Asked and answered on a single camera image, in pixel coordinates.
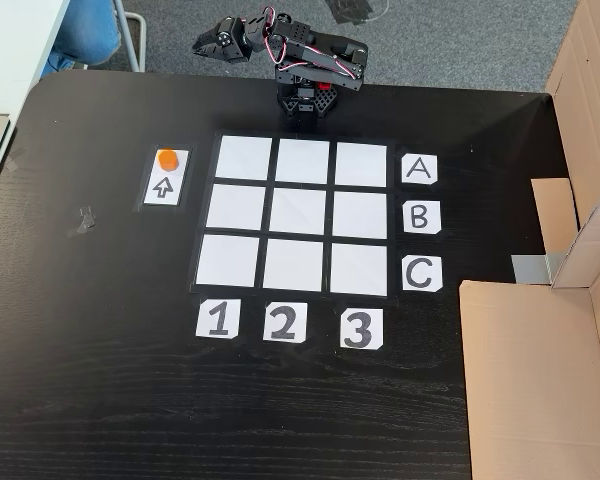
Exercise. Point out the white nine-square grid sheet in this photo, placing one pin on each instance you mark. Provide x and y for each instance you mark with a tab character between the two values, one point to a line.
300	215

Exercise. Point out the crumpled clear tape piece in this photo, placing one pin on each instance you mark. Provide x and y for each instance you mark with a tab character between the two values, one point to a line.
84	222

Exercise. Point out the flat clear tape piece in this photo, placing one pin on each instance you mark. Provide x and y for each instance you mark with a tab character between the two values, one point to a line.
16	160

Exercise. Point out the round orange token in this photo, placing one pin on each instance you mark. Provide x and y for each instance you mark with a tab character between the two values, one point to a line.
168	159

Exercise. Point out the person's leg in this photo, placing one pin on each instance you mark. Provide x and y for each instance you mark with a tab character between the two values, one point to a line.
87	30

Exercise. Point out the grey metal chair frame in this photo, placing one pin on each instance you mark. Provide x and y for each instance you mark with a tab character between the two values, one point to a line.
136	40

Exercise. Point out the paper sheet number 3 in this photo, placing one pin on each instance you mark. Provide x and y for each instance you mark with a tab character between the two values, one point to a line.
361	328

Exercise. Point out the paper sheet letter C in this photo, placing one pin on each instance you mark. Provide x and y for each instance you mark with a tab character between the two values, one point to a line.
421	273

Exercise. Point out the white desk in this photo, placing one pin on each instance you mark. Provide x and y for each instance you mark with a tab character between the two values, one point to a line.
10	50

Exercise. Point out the white arrow paper sheet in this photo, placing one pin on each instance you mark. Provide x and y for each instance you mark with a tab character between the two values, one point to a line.
164	187

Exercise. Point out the black floor tape patch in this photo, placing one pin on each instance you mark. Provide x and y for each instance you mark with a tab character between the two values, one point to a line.
350	11

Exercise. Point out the paper sheet letter B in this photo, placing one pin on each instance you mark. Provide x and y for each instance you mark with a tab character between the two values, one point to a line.
422	217

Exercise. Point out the paper sheet number 2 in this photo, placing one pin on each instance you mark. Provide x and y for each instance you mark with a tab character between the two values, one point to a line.
285	322

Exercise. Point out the paper sheet number 1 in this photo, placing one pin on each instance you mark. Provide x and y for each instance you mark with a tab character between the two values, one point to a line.
217	319

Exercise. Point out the brown cardboard box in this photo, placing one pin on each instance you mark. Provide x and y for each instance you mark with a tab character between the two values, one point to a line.
535	380

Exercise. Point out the paper sheet letter A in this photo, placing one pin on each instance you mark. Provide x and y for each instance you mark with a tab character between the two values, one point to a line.
419	169

